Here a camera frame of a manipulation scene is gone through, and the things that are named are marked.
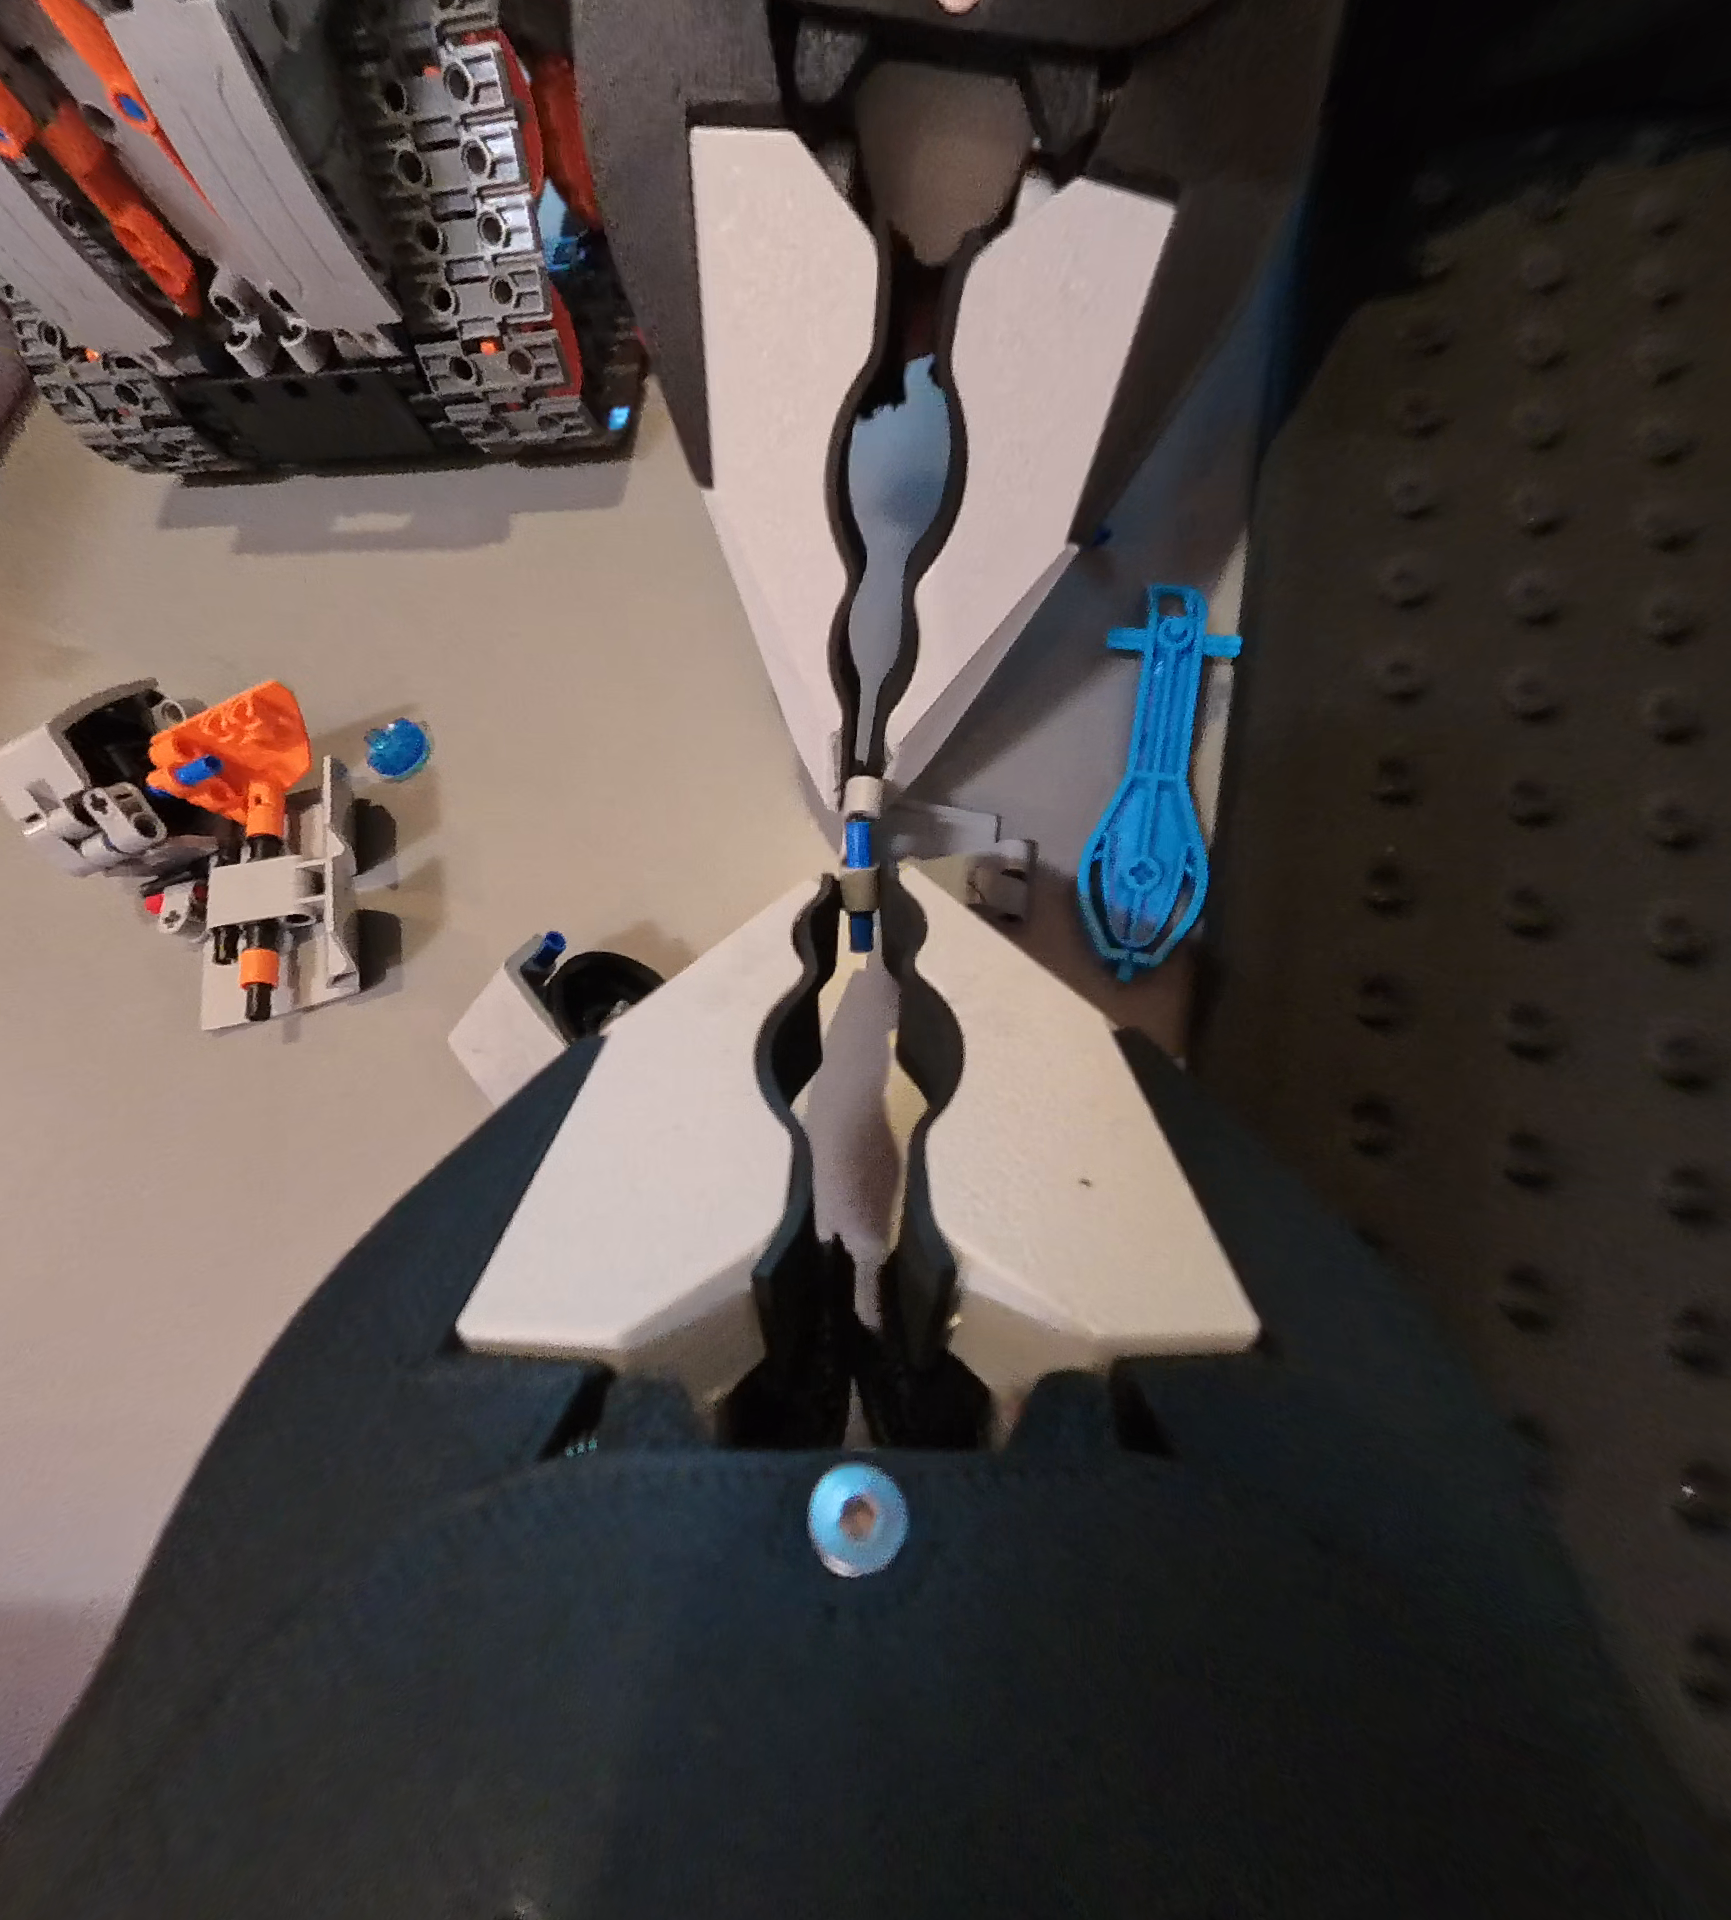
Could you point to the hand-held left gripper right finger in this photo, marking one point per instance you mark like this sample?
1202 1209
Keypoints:
1076 1187

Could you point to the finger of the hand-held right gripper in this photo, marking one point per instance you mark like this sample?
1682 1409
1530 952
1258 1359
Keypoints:
1062 391
776 361

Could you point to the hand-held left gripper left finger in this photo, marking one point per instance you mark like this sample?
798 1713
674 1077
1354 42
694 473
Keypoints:
640 1187

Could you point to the grey bracket brick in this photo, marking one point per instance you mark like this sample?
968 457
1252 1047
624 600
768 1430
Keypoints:
980 846

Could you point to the light blue paddle piece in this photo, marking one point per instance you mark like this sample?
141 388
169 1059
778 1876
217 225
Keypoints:
1152 840

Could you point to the large grey tracked brick vehicle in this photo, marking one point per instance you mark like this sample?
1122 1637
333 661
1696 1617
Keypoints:
267 211

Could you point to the blue transparent round stud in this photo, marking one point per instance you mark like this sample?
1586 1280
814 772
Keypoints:
395 744

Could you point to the black dimpled foam mat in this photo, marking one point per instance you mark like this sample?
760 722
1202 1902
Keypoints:
1526 901

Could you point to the small grey orange brick assembly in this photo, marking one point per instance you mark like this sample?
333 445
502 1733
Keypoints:
191 840

